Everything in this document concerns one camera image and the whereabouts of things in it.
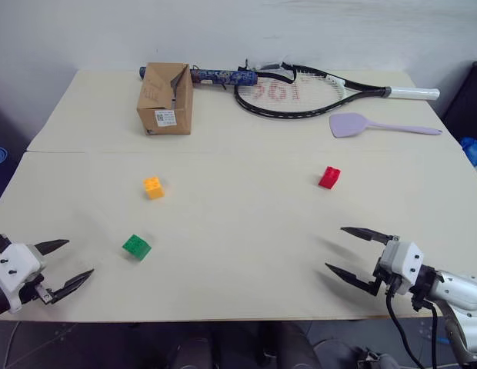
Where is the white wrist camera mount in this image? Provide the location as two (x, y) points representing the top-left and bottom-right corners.
(378, 241), (425, 297)
(0, 241), (45, 313)

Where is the green toy block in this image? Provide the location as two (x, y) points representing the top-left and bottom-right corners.
(121, 233), (152, 262)

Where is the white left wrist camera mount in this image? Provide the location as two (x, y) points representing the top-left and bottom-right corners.
(0, 241), (45, 313)

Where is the blue crumpled bag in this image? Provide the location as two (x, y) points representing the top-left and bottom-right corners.
(459, 136), (477, 169)

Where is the red toy block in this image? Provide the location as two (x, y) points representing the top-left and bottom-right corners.
(318, 165), (342, 190)

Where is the open cardboard box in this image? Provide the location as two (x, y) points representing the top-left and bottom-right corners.
(135, 61), (195, 137)

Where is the lilac silicone spatula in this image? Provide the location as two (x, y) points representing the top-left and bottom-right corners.
(329, 111), (444, 139)

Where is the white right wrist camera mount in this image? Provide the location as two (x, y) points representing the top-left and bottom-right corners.
(378, 241), (425, 297)

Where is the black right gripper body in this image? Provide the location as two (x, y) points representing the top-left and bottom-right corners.
(370, 233), (407, 298)

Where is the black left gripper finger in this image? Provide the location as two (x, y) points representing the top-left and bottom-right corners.
(49, 268), (95, 305)
(33, 238), (71, 258)

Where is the yellow toy block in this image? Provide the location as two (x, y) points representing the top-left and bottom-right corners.
(142, 175), (165, 201)

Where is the dark rounded shape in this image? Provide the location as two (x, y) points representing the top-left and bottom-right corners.
(312, 337), (363, 369)

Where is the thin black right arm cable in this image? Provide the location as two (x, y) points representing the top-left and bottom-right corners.
(425, 301), (439, 369)

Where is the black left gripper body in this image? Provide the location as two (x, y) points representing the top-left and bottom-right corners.
(16, 245), (55, 306)

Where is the blue patterned tube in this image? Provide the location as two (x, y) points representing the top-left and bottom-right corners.
(138, 65), (259, 88)

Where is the black tennis racket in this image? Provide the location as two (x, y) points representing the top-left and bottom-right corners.
(233, 61), (442, 121)

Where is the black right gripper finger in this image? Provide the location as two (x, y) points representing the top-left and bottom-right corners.
(339, 226), (392, 245)
(324, 263), (379, 297)

